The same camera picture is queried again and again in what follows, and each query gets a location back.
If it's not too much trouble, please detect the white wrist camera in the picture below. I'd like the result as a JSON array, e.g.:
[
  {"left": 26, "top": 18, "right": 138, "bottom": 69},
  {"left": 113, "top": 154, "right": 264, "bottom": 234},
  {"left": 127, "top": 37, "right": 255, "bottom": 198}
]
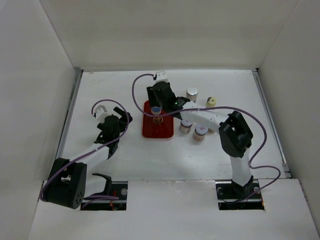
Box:
[
  {"left": 153, "top": 71, "right": 168, "bottom": 83},
  {"left": 93, "top": 105, "right": 110, "bottom": 124}
]

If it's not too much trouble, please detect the yellow lid squeeze bottle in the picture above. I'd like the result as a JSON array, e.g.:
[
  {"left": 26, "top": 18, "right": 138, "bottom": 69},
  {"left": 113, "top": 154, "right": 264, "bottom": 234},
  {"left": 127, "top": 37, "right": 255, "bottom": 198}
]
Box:
[{"left": 205, "top": 96, "right": 217, "bottom": 108}]

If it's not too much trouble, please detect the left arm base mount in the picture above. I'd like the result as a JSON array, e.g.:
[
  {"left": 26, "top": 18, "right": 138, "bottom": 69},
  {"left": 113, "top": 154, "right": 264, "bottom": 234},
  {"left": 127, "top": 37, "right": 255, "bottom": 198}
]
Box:
[{"left": 80, "top": 173, "right": 129, "bottom": 211}]

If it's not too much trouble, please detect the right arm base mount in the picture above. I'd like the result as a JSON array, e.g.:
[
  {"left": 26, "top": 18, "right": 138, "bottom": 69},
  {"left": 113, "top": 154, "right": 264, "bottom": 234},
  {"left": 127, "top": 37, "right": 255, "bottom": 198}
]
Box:
[{"left": 215, "top": 180, "right": 265, "bottom": 211}]

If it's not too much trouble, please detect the blue lid spice jar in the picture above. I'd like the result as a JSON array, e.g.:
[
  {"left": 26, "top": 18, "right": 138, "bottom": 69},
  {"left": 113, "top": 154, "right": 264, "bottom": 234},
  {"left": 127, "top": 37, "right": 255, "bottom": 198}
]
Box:
[
  {"left": 179, "top": 120, "right": 193, "bottom": 134},
  {"left": 192, "top": 124, "right": 209, "bottom": 142}
]

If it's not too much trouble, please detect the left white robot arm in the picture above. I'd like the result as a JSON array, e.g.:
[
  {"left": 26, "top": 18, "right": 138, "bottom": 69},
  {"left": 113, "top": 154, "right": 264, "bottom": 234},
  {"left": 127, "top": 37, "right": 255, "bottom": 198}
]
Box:
[{"left": 39, "top": 105, "right": 133, "bottom": 209}]

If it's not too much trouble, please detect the red rectangular tray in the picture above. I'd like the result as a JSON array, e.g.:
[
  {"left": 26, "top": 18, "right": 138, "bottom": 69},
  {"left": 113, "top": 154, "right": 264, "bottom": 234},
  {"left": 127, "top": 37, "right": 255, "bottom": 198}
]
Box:
[{"left": 142, "top": 114, "right": 175, "bottom": 139}]

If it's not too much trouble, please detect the silver lid shaker bottle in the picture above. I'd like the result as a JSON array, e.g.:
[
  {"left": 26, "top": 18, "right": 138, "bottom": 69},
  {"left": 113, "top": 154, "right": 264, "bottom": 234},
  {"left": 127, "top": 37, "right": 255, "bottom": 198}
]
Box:
[{"left": 186, "top": 86, "right": 198, "bottom": 103}]

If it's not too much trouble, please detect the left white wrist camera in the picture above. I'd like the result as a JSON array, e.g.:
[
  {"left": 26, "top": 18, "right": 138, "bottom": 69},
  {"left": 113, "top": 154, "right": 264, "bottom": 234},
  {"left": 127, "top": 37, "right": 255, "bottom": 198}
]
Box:
[{"left": 93, "top": 105, "right": 110, "bottom": 124}]

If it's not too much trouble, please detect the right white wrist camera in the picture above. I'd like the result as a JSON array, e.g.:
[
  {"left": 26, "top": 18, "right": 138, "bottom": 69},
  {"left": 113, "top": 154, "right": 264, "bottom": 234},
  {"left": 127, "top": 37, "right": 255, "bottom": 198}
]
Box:
[{"left": 153, "top": 71, "right": 168, "bottom": 83}]

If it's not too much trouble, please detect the blue label shaker bottle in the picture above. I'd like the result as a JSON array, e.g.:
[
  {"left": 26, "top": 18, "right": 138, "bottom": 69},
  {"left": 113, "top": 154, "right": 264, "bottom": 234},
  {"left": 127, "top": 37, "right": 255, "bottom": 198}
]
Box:
[{"left": 150, "top": 106, "right": 162, "bottom": 118}]

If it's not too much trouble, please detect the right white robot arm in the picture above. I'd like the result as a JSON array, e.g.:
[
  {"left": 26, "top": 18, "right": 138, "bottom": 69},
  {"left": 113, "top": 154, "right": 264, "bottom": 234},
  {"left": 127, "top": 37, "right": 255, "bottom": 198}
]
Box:
[{"left": 146, "top": 81, "right": 253, "bottom": 198}]

